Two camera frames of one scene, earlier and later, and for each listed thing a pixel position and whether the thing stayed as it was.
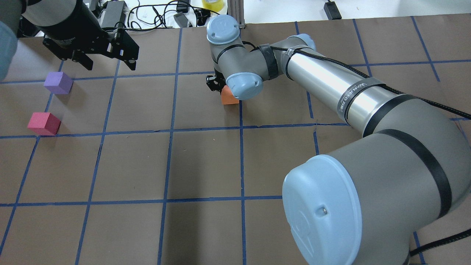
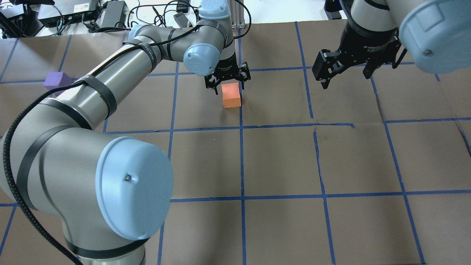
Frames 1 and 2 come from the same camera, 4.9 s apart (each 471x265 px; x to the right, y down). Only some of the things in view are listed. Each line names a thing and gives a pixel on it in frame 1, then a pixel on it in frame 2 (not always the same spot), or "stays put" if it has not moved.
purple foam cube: [58, 82] stays put
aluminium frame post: [235, 9] stays put
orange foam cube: [227, 97] stays put
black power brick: [114, 14] stays put
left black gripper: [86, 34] to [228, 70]
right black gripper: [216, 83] to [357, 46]
